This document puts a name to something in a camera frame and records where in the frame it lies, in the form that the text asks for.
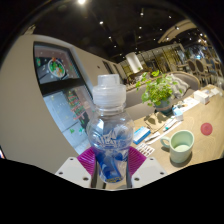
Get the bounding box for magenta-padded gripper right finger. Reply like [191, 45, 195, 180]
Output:
[127, 145, 168, 189]

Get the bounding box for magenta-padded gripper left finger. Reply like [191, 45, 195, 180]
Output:
[54, 146, 98, 189]

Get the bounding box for clear blue-labelled water bottle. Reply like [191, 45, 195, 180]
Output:
[85, 73, 135, 184]

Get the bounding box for silver blister pill pack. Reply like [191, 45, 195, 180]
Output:
[135, 142, 156, 158]

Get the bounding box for small blue and white box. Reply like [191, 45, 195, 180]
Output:
[132, 125, 152, 145]

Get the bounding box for white ointment tube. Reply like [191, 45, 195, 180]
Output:
[144, 119, 183, 144]

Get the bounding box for brown kraft paper sheet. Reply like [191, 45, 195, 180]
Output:
[143, 111, 173, 134]

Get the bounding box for pale green ceramic mug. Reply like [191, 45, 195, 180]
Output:
[159, 129, 195, 164]

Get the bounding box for curved grey sofa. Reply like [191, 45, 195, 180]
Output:
[124, 70, 203, 121]

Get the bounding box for light blue tissue pack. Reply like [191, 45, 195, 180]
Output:
[171, 104, 185, 122]

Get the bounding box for window with festive stickers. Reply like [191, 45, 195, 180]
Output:
[33, 41, 98, 154]

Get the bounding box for green potted plant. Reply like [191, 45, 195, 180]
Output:
[134, 69, 179, 116]

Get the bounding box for flat round red coaster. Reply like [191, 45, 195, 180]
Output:
[200, 122, 214, 136]

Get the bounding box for white printed brochure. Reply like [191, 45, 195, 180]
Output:
[181, 96, 201, 113]

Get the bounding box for grey chevron cushion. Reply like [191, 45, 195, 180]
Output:
[169, 73, 191, 99]

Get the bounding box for white and orange carton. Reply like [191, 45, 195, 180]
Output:
[193, 89, 211, 105]

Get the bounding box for group of round-backed chairs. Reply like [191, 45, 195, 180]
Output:
[184, 56, 224, 88]

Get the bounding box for group of ceiling spotlights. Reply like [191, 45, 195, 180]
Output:
[76, 0, 208, 48]

